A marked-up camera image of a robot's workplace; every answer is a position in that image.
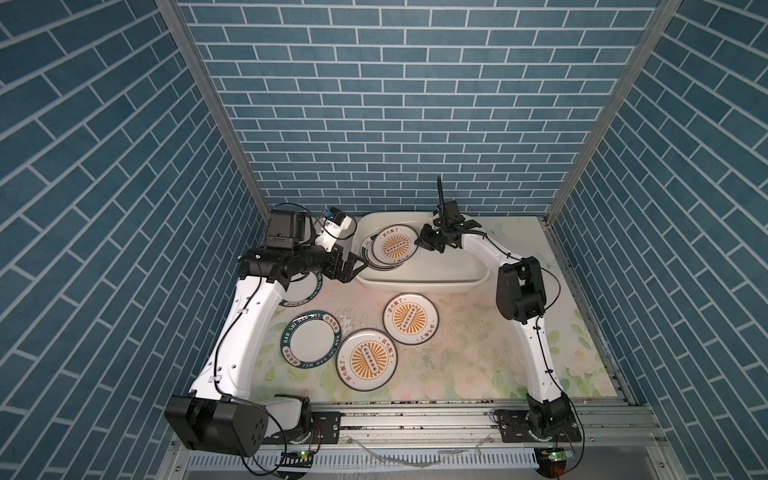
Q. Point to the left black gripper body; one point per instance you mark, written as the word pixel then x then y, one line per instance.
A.
pixel 312 258

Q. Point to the aluminium mounting rail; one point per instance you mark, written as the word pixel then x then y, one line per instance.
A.
pixel 458 424

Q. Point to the near green rim text plate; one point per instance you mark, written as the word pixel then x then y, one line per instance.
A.
pixel 311 339

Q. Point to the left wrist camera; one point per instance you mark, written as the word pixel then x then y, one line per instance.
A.
pixel 333 224

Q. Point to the left aluminium corner post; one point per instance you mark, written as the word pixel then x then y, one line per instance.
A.
pixel 181 33

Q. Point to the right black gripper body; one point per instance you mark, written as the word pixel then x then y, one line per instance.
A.
pixel 437 237

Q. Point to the white plastic bin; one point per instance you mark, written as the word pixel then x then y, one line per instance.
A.
pixel 453 271

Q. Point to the white slotted cable duct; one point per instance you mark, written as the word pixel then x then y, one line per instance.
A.
pixel 357 460

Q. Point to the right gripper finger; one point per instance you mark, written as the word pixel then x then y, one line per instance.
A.
pixel 422 241
pixel 454 243

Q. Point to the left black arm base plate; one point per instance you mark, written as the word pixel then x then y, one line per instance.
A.
pixel 324 428

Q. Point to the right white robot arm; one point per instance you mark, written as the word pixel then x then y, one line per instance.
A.
pixel 521 299

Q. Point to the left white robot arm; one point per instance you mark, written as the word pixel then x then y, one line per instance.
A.
pixel 217 414

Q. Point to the green red rim plate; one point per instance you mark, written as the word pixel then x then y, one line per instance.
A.
pixel 366 252

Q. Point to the orange sunburst plate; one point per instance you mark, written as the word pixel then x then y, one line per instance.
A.
pixel 366 360
pixel 395 244
pixel 410 319

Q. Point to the right green circuit board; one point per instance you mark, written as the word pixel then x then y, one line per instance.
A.
pixel 551 458

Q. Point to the green rim text plate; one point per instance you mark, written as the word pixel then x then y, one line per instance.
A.
pixel 311 339
pixel 302 289

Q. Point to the far green rim text plate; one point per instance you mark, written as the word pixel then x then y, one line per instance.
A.
pixel 302 289

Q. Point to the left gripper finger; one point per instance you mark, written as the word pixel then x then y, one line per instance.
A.
pixel 348 272
pixel 352 257

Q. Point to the right aluminium corner post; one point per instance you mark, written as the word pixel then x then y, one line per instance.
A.
pixel 657 24

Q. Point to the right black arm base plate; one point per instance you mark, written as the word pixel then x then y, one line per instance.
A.
pixel 514 427

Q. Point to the aluminium corner post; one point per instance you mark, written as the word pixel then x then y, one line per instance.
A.
pixel 657 24
pixel 181 33

